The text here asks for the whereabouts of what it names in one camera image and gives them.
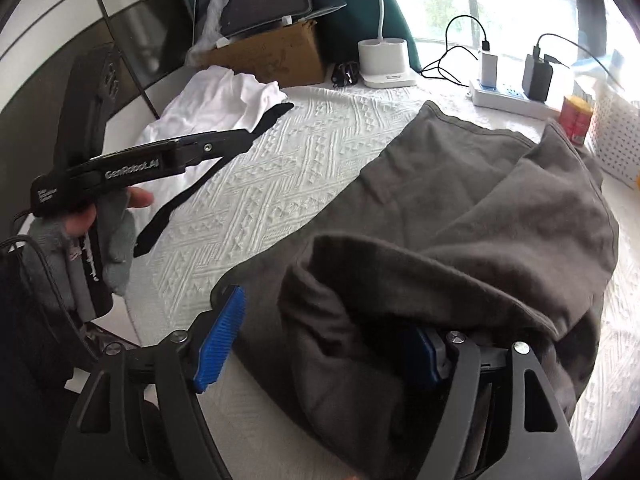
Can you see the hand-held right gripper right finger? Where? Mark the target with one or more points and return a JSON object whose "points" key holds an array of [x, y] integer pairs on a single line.
{"points": [[425, 357]]}

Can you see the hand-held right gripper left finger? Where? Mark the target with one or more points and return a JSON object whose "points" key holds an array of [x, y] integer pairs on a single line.
{"points": [[222, 340]]}

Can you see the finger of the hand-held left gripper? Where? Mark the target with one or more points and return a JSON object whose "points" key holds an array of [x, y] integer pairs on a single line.
{"points": [[160, 225], [220, 142]]}

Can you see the dark grey t-shirt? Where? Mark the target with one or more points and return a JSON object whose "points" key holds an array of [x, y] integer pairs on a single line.
{"points": [[450, 210]]}

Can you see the person's left hand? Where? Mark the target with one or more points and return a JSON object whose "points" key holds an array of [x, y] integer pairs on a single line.
{"points": [[50, 240]]}

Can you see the white garment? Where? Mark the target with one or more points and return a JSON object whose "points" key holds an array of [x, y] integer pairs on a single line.
{"points": [[210, 100]]}

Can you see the white textured tablecloth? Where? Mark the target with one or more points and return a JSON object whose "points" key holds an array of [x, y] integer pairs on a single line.
{"points": [[280, 170]]}

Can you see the cardboard box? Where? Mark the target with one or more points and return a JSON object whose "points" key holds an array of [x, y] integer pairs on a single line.
{"points": [[280, 57]]}

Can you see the dark tablet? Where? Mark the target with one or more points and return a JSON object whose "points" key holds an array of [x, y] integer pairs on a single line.
{"points": [[265, 0]]}

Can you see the white desk lamp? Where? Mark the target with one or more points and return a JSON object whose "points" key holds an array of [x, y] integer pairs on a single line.
{"points": [[385, 62]]}

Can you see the person's dark clothing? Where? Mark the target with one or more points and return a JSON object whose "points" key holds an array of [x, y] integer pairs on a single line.
{"points": [[30, 385]]}

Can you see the white power strip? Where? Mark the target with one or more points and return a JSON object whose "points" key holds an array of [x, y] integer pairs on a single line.
{"points": [[505, 97]]}

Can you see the white charger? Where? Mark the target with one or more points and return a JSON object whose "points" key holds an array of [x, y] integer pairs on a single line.
{"points": [[489, 70]]}

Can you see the red can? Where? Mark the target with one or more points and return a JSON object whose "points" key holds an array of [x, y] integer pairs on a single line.
{"points": [[575, 120]]}

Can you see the white perforated basket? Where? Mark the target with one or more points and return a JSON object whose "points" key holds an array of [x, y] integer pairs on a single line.
{"points": [[617, 135]]}

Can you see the black charger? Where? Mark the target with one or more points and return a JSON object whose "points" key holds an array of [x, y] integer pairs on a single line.
{"points": [[537, 77]]}

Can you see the balcony glass railing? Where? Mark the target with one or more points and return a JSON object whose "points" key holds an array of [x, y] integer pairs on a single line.
{"points": [[500, 10]]}

